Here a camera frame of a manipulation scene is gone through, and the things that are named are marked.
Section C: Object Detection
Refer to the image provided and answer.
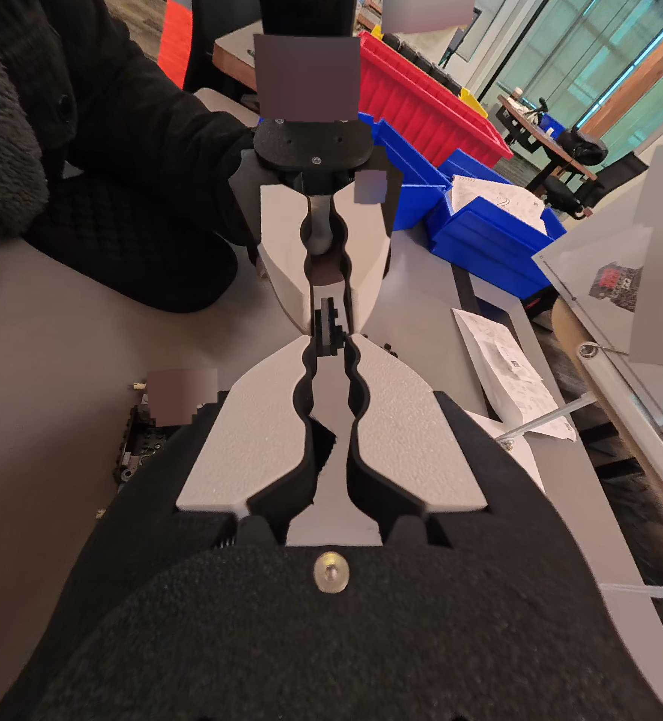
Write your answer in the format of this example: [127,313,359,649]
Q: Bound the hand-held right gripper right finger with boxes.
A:
[346,333,489,546]

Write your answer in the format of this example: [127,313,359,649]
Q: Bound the red plastic bin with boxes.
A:
[359,31,515,168]

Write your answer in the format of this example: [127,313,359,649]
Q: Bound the small black square brick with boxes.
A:
[312,307,349,359]

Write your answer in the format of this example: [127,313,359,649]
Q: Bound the nested blue plastic bins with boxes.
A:
[426,194,568,300]

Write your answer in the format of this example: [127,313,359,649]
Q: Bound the white printed paper bag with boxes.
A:
[451,307,578,442]

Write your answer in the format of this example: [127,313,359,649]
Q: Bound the black office chair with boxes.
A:
[545,151,649,222]

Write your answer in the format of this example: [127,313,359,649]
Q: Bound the person's dark cardigan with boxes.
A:
[0,17,52,244]

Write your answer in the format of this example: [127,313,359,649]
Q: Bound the white printed sheet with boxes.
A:
[449,175,550,235]

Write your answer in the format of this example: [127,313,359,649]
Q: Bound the black bag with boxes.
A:
[559,127,609,168]

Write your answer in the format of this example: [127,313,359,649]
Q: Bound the wooden side table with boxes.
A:
[497,93,598,193]

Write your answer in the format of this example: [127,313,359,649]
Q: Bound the person's left forearm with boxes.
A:
[24,0,260,314]

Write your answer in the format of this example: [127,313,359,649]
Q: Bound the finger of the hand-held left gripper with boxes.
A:
[258,184,315,334]
[333,185,393,333]

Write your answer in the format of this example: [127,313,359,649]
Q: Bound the grey wooden-edged table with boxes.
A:
[212,23,265,92]

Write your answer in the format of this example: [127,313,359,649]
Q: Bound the yellow plastic bin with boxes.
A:
[460,87,490,120]

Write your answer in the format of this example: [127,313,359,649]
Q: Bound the white wooden book stand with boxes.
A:
[467,293,663,605]

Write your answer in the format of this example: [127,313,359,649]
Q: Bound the open instruction booklet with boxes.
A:
[531,222,646,353]

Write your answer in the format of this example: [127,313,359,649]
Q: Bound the partly built brick car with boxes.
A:
[115,382,198,486]

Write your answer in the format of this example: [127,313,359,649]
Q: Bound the orange striped post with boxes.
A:
[157,0,195,89]

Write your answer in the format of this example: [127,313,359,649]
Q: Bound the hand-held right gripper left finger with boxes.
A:
[175,335,335,546]

